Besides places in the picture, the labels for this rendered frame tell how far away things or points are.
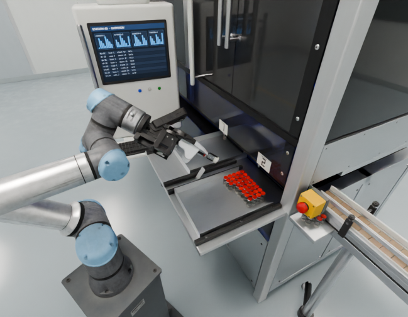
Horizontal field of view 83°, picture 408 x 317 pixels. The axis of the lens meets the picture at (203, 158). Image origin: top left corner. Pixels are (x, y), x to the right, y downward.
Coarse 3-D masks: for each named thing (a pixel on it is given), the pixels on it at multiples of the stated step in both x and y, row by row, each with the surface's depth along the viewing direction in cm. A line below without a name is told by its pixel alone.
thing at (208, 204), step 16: (176, 192) 101; (192, 192) 105; (208, 192) 105; (224, 192) 105; (192, 208) 98; (208, 208) 98; (224, 208) 98; (240, 208) 98; (256, 208) 94; (192, 224) 90; (208, 224) 92; (224, 224) 89
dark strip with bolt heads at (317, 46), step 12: (324, 0) 59; (336, 0) 56; (324, 12) 60; (324, 24) 60; (324, 36) 61; (312, 48) 65; (324, 48) 63; (312, 60) 66; (312, 72) 68; (312, 84) 69; (300, 96) 74; (300, 108) 75; (300, 120) 76
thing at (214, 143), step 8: (200, 136) 138; (208, 136) 140; (216, 136) 143; (208, 144) 136; (216, 144) 136; (224, 144) 136; (232, 144) 136; (176, 152) 126; (216, 152) 130; (224, 152) 130; (232, 152) 130; (240, 152) 130; (192, 160) 124; (200, 160) 124; (208, 160) 124; (224, 160) 120; (192, 168) 119; (200, 168) 115
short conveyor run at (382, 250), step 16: (336, 192) 95; (336, 208) 92; (352, 208) 92; (368, 208) 88; (336, 224) 88; (352, 224) 82; (368, 224) 86; (384, 224) 81; (352, 240) 84; (368, 240) 80; (384, 240) 76; (400, 240) 77; (368, 256) 80; (384, 256) 76; (400, 256) 72; (384, 272) 76; (400, 272) 71; (400, 288) 73
